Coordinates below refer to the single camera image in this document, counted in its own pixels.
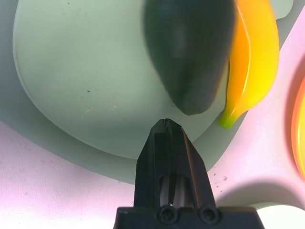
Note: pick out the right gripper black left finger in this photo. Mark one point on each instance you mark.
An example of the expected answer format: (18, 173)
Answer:
(149, 167)

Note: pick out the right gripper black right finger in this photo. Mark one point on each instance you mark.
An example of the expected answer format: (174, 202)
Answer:
(193, 164)

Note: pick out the dark green toy avocado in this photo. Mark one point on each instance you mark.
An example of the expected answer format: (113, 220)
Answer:
(190, 52)

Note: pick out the yellow toy banana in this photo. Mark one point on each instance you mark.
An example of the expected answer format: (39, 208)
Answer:
(259, 57)

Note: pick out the green cutting board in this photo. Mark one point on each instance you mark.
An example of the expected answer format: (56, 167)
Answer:
(78, 83)

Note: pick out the yellow plastic plate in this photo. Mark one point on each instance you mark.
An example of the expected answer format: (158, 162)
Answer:
(300, 128)

